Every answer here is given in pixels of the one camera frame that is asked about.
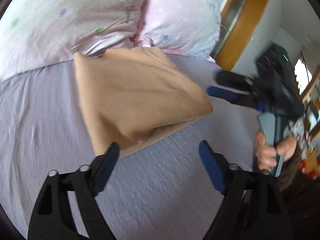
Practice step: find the brown jacket of person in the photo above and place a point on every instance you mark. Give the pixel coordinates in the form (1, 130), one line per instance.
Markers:
(300, 194)

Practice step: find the beige long-sleeve garment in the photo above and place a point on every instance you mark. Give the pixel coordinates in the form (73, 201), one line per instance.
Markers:
(135, 97)

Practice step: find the person right hand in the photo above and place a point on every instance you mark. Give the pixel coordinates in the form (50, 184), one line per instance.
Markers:
(266, 154)

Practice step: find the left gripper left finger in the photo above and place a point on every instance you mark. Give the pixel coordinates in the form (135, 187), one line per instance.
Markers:
(52, 217)

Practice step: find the lavender bed sheet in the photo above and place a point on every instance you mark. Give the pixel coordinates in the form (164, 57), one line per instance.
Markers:
(160, 192)

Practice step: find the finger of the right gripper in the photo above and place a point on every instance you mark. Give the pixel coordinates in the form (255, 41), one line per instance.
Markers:
(221, 93)
(233, 80)

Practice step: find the wooden door frame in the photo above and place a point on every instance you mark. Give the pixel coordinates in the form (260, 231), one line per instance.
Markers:
(239, 21)

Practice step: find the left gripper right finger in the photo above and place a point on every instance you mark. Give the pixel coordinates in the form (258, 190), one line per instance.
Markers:
(252, 207)

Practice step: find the white floral pillow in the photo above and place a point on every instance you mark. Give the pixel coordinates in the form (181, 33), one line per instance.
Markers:
(39, 33)

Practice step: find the pink floral pillow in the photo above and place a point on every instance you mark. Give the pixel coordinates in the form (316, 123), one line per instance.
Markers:
(181, 27)

